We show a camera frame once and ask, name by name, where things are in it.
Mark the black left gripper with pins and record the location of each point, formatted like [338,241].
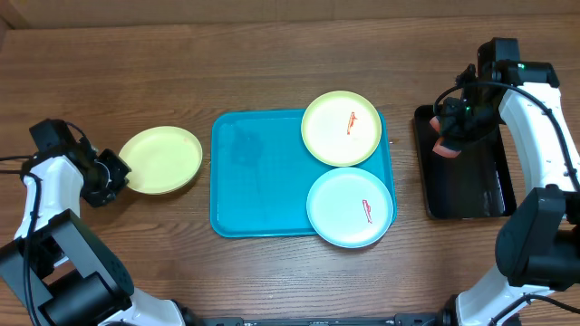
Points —
[117,161]

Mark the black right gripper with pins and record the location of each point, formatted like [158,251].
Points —
[453,128]

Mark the red sponge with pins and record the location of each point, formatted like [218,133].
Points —
[439,147]

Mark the yellow plate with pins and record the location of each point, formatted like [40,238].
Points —
[341,128]
[161,159]

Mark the light blue plate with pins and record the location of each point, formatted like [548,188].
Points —
[350,207]

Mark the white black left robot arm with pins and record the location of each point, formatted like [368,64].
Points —
[57,267]

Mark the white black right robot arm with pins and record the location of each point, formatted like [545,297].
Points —
[537,249]

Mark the black tray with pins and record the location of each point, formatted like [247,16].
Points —
[475,184]

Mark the teal plastic tray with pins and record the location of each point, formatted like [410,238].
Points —
[261,173]

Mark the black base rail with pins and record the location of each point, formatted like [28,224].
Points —
[400,319]

